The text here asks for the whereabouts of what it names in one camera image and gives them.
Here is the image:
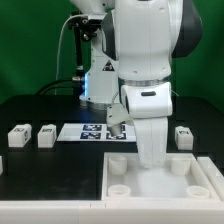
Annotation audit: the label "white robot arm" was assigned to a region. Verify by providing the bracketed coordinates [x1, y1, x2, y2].
[70, 0, 202, 168]

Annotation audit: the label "white sheet with fiducial markers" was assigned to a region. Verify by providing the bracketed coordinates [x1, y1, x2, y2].
[57, 123, 136, 142]

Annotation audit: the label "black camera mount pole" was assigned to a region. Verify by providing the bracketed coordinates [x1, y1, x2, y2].
[68, 13, 100, 94]

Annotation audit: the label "grey cable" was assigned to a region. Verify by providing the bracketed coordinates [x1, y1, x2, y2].
[54, 14, 84, 96]

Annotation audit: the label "white left obstacle piece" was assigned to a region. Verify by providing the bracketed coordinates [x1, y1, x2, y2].
[0, 156, 3, 176]

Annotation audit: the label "white front obstacle bar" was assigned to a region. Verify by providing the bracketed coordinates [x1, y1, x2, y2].
[0, 200, 224, 224]

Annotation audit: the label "white square tabletop part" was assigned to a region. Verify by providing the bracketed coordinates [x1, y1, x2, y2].
[101, 153, 224, 202]

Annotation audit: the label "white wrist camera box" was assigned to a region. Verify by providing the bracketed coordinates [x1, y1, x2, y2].
[106, 103, 131, 136]

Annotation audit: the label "black mounted camera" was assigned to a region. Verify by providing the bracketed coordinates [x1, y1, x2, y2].
[81, 13, 106, 24]

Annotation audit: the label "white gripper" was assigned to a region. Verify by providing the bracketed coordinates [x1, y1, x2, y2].
[121, 83, 172, 168]

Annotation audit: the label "white right obstacle bar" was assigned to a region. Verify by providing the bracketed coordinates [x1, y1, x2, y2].
[197, 157, 224, 199]

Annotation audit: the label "white obstacle bar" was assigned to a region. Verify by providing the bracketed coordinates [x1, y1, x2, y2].
[0, 200, 224, 224]
[197, 157, 224, 199]

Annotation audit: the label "black base cables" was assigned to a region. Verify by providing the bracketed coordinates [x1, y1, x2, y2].
[35, 76, 86, 96]

